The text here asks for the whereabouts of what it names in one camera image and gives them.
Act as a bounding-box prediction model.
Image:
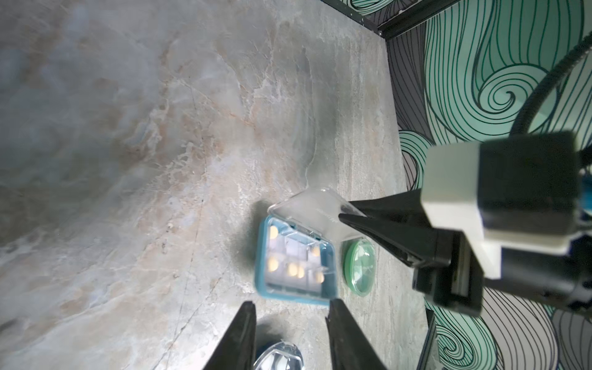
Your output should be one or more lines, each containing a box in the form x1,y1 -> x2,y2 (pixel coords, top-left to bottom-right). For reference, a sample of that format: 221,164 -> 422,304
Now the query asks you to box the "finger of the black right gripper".
339,214 -> 456,268
348,189 -> 430,227

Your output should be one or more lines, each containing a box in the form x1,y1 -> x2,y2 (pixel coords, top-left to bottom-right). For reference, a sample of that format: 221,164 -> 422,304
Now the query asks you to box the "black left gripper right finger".
326,298 -> 386,370

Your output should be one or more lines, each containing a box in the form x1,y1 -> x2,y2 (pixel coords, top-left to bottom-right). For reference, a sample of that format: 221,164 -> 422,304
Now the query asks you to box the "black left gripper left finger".
203,301 -> 257,370

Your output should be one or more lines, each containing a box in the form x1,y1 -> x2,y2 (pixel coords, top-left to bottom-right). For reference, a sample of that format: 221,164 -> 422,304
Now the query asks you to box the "blue round pillbox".
253,341 -> 305,370

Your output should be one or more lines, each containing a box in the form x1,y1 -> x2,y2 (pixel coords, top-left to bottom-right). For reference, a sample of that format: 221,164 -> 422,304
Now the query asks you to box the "clear blue rectangular pillbox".
254,188 -> 364,306

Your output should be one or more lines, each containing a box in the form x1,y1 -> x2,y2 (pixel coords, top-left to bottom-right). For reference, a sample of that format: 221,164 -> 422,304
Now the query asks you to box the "green round pillbox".
343,238 -> 377,297

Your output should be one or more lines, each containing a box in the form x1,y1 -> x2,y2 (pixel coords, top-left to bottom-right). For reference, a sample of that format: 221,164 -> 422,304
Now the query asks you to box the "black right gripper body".
411,228 -> 592,318

